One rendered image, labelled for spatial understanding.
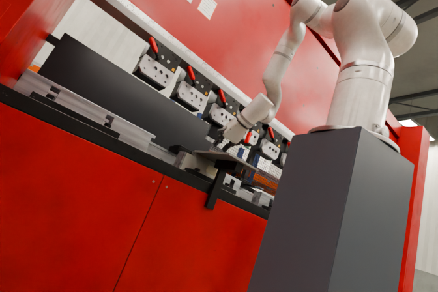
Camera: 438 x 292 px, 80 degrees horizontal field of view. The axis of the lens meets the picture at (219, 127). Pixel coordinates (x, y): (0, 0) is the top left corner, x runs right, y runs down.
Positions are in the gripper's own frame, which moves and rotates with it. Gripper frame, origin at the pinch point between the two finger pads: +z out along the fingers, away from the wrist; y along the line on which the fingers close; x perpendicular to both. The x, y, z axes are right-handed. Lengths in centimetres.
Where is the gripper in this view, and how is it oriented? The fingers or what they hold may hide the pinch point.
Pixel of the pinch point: (221, 145)
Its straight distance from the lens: 125.3
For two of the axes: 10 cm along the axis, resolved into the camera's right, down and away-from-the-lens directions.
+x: 2.4, 5.5, -8.0
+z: -6.6, 7.0, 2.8
